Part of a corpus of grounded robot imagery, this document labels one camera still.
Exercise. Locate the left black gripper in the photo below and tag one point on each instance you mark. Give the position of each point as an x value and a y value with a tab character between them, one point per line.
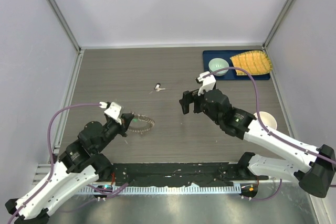
126	119

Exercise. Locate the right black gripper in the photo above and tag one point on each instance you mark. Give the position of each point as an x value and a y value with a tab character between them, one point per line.
189	97

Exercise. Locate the metal disc with keyrings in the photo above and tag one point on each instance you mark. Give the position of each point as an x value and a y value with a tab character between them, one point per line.
143	126

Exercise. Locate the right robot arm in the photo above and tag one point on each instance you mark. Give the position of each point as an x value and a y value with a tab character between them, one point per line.
313	168

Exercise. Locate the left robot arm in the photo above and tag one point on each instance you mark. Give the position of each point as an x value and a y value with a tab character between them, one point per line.
79	165

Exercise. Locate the pale green bowl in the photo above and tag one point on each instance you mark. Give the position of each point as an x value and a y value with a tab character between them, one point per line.
216	64

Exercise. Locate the key with black tag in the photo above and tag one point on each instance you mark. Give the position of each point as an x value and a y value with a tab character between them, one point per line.
158	87

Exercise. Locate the yellow woven cloth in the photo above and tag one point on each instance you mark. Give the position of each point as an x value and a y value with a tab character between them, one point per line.
255	62

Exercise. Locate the cream bowl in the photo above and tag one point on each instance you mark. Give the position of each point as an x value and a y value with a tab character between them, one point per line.
268	120

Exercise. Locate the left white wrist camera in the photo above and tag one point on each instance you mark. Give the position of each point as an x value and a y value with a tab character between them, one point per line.
112	110

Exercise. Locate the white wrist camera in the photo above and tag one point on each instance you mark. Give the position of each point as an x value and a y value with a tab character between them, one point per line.
112	110
207	82

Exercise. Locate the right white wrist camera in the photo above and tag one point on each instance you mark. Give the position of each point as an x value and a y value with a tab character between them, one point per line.
207	82

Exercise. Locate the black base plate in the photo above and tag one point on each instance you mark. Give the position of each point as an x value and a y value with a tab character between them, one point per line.
209	174

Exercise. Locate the left aluminium frame rail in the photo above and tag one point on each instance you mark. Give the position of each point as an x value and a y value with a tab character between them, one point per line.
74	72

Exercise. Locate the white cable duct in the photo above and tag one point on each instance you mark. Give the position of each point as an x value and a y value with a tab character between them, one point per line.
192	189

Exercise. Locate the right aluminium frame rail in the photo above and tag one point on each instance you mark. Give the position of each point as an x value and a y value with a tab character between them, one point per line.
276	26

